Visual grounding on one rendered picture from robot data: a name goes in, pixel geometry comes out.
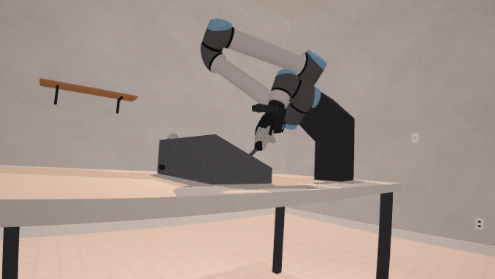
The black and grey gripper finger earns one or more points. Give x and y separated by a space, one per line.
269 133
260 133

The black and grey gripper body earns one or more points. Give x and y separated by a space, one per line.
266 119

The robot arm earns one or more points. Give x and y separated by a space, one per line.
292 81

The grey control console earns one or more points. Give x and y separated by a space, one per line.
211 159

